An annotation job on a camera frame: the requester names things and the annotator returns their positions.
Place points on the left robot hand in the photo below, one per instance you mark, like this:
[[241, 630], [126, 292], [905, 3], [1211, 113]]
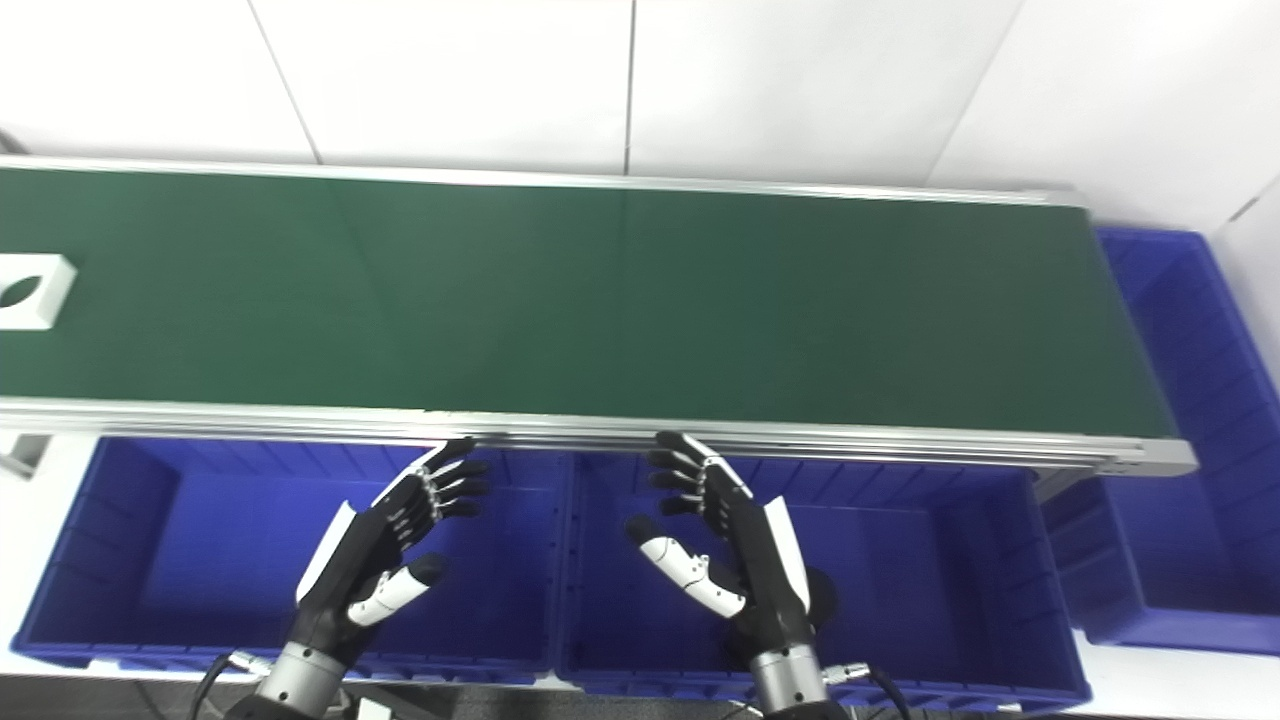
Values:
[[360, 560]]

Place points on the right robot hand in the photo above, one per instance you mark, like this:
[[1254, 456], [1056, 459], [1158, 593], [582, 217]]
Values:
[[765, 590]]

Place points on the white square part with hole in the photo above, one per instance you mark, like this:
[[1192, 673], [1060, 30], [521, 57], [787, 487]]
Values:
[[45, 290]]

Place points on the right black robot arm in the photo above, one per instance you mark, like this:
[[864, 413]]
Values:
[[790, 685]]

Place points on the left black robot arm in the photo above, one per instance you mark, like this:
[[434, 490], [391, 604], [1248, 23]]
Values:
[[295, 685]]

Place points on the blue plastic bin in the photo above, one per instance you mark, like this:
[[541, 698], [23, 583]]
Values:
[[200, 560], [900, 580], [1190, 450]]

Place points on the green conveyor belt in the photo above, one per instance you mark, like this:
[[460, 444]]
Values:
[[800, 437], [600, 300]]

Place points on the aluminium conveyor leg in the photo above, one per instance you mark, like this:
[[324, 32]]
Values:
[[25, 455]]

